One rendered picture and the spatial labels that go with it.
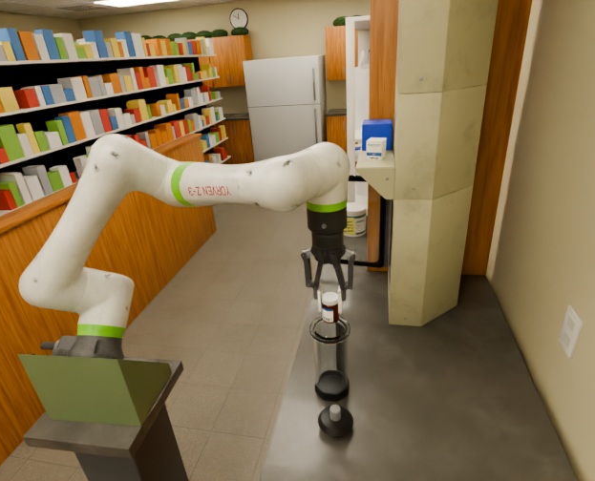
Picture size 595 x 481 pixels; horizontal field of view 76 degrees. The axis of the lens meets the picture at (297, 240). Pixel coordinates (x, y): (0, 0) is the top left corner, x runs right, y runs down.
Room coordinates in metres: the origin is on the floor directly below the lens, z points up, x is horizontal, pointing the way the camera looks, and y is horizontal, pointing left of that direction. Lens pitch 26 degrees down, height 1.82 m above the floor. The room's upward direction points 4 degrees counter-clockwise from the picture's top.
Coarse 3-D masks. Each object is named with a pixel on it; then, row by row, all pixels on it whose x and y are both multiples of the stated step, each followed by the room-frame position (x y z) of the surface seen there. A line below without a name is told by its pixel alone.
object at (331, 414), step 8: (328, 408) 0.72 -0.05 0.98; (336, 408) 0.69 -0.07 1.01; (344, 408) 0.71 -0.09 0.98; (320, 416) 0.70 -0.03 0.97; (328, 416) 0.69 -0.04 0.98; (336, 416) 0.68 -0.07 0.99; (344, 416) 0.69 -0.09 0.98; (320, 424) 0.68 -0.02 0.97; (328, 424) 0.67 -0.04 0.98; (336, 424) 0.67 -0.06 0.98; (344, 424) 0.67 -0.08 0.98; (352, 424) 0.67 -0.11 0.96; (328, 432) 0.65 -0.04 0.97; (336, 432) 0.65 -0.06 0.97; (344, 432) 0.65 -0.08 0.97
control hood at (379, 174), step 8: (392, 144) 1.38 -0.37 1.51; (360, 152) 1.30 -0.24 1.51; (392, 152) 1.27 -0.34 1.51; (360, 160) 1.19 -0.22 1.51; (368, 160) 1.18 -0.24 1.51; (376, 160) 1.17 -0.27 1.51; (384, 160) 1.17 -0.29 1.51; (392, 160) 1.16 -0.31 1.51; (360, 168) 1.11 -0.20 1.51; (368, 168) 1.11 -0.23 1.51; (376, 168) 1.10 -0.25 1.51; (384, 168) 1.09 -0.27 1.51; (392, 168) 1.09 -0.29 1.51; (368, 176) 1.10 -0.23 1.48; (376, 176) 1.10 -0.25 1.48; (384, 176) 1.09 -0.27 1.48; (392, 176) 1.09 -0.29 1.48; (376, 184) 1.10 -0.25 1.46; (384, 184) 1.09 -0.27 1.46; (392, 184) 1.09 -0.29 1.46; (384, 192) 1.09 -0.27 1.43; (392, 192) 1.09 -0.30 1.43
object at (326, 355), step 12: (312, 324) 0.83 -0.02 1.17; (324, 324) 0.86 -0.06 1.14; (336, 324) 0.85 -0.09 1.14; (348, 324) 0.82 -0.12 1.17; (324, 336) 0.86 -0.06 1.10; (336, 336) 0.78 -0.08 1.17; (324, 348) 0.78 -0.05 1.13; (336, 348) 0.77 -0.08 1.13; (324, 360) 0.78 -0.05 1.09; (336, 360) 0.77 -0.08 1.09; (324, 372) 0.78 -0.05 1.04; (336, 372) 0.77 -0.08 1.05; (324, 384) 0.78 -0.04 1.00; (336, 384) 0.77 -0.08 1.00
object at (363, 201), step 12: (348, 192) 1.44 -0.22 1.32; (360, 192) 1.42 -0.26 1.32; (372, 192) 1.41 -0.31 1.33; (348, 204) 1.44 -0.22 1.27; (360, 204) 1.42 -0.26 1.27; (372, 204) 1.41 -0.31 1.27; (348, 216) 1.44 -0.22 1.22; (360, 216) 1.42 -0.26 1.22; (372, 216) 1.41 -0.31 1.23; (348, 228) 1.44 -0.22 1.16; (360, 228) 1.42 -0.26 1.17; (372, 228) 1.41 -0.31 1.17; (348, 240) 1.44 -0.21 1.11; (360, 240) 1.42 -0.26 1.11; (372, 240) 1.41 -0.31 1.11; (360, 252) 1.42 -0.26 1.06; (372, 252) 1.41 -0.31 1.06
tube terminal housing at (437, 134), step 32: (416, 96) 1.07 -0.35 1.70; (448, 96) 1.07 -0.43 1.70; (480, 96) 1.15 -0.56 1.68; (416, 128) 1.07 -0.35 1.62; (448, 128) 1.08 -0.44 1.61; (480, 128) 1.16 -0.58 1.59; (416, 160) 1.07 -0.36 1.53; (448, 160) 1.09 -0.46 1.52; (416, 192) 1.07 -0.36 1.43; (448, 192) 1.10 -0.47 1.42; (416, 224) 1.07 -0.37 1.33; (448, 224) 1.11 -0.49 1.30; (416, 256) 1.07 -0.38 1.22; (448, 256) 1.12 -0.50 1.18; (416, 288) 1.07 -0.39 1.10; (448, 288) 1.13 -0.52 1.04; (416, 320) 1.06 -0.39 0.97
